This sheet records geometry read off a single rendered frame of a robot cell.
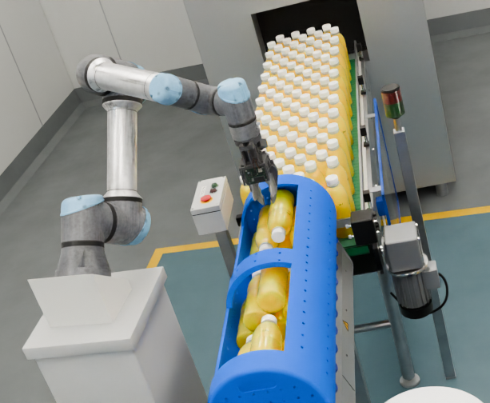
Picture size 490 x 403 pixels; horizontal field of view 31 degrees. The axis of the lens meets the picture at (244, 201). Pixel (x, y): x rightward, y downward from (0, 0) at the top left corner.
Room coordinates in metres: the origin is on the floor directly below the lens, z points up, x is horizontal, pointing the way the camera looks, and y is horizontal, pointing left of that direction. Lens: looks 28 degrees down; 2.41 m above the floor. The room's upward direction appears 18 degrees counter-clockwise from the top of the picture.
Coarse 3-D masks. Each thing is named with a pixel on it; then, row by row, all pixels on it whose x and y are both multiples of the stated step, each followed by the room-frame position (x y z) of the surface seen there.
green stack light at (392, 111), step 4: (384, 104) 2.63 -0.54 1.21; (396, 104) 2.61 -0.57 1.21; (400, 104) 2.62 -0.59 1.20; (384, 108) 2.64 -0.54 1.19; (388, 108) 2.62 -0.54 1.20; (392, 108) 2.61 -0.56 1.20; (396, 108) 2.61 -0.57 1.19; (400, 108) 2.61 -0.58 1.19; (388, 112) 2.62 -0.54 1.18; (392, 112) 2.61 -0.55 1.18; (396, 112) 2.61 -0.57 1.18; (400, 112) 2.61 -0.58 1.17; (404, 112) 2.63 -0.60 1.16; (388, 116) 2.63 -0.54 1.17; (392, 116) 2.61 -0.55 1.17; (396, 116) 2.61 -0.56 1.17
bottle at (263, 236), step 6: (264, 210) 2.30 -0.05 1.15; (258, 216) 2.31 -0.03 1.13; (264, 216) 2.27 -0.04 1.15; (258, 222) 2.26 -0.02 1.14; (264, 222) 2.23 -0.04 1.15; (258, 228) 2.22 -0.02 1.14; (264, 228) 2.20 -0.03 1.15; (258, 234) 2.19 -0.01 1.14; (264, 234) 2.17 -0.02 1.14; (270, 234) 2.17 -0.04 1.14; (258, 240) 2.17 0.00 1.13; (264, 240) 2.16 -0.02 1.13; (270, 240) 2.16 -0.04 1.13; (258, 246) 2.17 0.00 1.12; (276, 246) 2.16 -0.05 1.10
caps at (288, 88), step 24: (288, 48) 3.74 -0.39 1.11; (312, 48) 3.64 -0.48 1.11; (336, 48) 3.55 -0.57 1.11; (312, 72) 3.40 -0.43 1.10; (336, 72) 3.30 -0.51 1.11; (336, 96) 3.05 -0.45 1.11; (264, 120) 3.05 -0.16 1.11; (312, 120) 2.94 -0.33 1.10; (312, 144) 2.72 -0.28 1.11; (336, 144) 2.67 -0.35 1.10
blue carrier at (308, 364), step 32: (320, 192) 2.26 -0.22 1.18; (256, 224) 2.35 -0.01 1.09; (320, 224) 2.09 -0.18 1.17; (256, 256) 1.93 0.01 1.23; (288, 256) 1.89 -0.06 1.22; (320, 256) 1.94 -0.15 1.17; (320, 288) 1.80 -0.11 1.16; (288, 320) 1.64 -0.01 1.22; (320, 320) 1.68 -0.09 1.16; (224, 352) 1.76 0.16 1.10; (256, 352) 1.54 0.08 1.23; (288, 352) 1.53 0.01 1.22; (320, 352) 1.57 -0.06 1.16; (224, 384) 1.50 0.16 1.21; (256, 384) 1.49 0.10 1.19; (288, 384) 1.47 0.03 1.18; (320, 384) 1.47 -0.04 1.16
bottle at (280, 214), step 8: (280, 192) 2.29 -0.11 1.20; (288, 192) 2.29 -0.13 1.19; (280, 200) 2.24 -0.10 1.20; (288, 200) 2.24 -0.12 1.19; (272, 208) 2.22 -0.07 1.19; (280, 208) 2.19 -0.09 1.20; (288, 208) 2.20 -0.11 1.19; (272, 216) 2.17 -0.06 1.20; (280, 216) 2.16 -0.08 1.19; (288, 216) 2.16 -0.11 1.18; (272, 224) 2.14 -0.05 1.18; (280, 224) 2.13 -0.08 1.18; (288, 224) 2.14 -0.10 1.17; (272, 232) 2.13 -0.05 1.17; (288, 232) 2.13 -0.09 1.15
